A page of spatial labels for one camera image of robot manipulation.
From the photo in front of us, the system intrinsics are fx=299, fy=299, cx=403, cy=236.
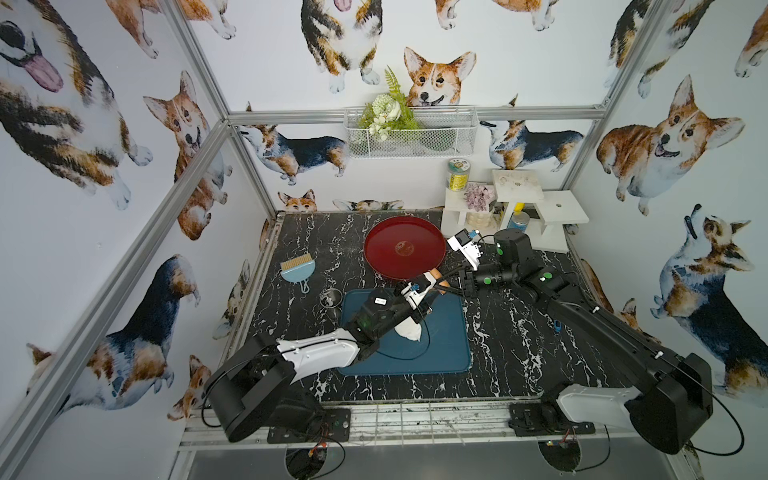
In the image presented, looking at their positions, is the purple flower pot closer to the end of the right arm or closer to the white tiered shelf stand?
the white tiered shelf stand

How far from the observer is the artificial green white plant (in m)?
0.79

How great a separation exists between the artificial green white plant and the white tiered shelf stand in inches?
13.2

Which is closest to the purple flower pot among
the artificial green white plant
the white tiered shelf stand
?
the white tiered shelf stand

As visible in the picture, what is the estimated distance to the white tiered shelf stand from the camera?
99 centimetres
